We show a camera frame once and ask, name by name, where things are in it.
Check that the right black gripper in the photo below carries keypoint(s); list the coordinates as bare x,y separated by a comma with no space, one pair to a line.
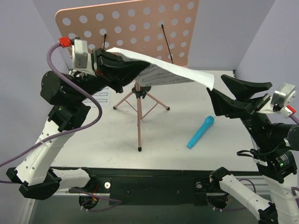
260,104

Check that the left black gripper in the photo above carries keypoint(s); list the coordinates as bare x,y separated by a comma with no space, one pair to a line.
95,62

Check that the sheet music page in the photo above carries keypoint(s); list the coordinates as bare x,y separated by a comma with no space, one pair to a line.
102,97
162,73

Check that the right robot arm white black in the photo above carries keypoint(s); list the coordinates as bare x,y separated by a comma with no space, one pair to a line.
271,122

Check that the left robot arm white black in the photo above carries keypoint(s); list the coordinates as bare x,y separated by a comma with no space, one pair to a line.
66,93

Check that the blue toy microphone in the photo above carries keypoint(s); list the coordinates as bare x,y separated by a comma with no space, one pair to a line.
208,122

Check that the black microphone desk stand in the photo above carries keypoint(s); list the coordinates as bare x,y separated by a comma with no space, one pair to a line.
145,88

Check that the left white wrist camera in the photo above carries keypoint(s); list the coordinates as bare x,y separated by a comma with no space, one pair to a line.
81,58

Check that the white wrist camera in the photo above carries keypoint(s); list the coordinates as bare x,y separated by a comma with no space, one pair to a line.
81,58
281,99

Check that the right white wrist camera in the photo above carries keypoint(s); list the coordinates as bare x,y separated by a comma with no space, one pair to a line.
281,99

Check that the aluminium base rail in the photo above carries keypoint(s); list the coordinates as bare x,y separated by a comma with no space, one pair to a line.
170,185

